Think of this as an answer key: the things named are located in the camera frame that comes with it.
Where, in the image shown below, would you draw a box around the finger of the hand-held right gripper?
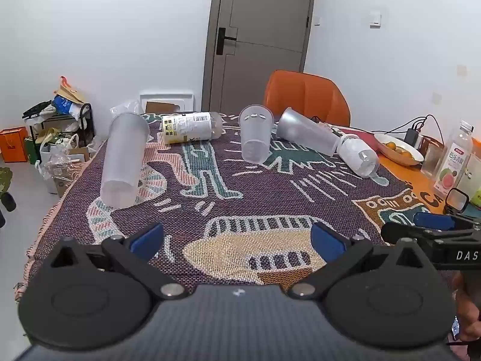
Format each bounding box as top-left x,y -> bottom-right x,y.
381,221 -> 433,245
412,211 -> 475,231

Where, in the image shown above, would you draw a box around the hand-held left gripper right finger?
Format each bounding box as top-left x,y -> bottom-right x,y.
287,222 -> 429,301

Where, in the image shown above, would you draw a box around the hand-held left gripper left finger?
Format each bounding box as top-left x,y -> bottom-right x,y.
51,223 -> 188,301

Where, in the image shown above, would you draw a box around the tall frosted plastic cup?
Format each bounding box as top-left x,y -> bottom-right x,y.
100,112 -> 151,208

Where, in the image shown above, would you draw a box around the short frosted plastic cup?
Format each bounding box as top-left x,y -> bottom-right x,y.
239,104 -> 274,165

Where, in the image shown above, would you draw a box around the person's right hand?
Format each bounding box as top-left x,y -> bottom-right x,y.
452,271 -> 481,344

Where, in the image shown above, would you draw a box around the small black framed mirror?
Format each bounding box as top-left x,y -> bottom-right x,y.
443,188 -> 470,215

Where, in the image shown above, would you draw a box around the green label bottle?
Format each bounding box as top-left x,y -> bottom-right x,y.
464,163 -> 481,208

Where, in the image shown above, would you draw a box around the clear drinking glass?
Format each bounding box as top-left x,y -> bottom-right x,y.
420,144 -> 446,177

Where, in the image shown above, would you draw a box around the pink label juice bottle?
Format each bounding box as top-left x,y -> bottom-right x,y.
434,120 -> 474,197

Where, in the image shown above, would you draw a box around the white bowl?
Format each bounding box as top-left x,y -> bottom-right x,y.
373,132 -> 425,166

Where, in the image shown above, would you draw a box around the brown basket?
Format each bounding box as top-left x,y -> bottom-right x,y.
418,134 -> 452,156

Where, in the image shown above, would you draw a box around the oranges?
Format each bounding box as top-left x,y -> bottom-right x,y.
385,141 -> 412,158

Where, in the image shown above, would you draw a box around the printed woven blanket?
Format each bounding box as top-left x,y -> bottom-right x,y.
14,112 -> 434,302

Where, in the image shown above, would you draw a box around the clear plastic bottle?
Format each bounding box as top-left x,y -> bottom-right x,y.
336,134 -> 380,179

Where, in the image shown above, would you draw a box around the pile of bags and boxes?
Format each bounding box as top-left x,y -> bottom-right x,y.
23,76 -> 99,195

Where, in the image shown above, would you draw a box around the yellow label plastic bottle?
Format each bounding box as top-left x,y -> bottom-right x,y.
161,111 -> 223,144

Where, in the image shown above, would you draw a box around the cardboard box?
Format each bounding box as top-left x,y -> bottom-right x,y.
145,101 -> 181,114

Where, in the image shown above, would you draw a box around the clear plastic bag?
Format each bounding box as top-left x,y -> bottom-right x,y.
109,99 -> 142,116

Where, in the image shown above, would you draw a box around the white framed board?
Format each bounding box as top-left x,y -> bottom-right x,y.
139,90 -> 196,114

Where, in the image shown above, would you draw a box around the black shelf rack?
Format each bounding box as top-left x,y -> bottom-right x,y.
22,101 -> 93,160

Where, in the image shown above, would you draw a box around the orange chair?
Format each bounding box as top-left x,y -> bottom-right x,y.
262,70 -> 351,127

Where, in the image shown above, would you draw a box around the green cloth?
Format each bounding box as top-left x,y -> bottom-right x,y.
0,167 -> 14,193

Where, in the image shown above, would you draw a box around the orange paper bag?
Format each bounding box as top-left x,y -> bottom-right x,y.
0,127 -> 29,163

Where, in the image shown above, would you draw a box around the grey door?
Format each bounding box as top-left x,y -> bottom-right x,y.
201,0 -> 318,114

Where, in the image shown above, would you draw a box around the black cable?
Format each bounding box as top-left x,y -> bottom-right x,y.
387,114 -> 446,140

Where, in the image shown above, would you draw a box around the black door handle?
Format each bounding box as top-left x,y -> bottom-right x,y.
216,27 -> 238,55

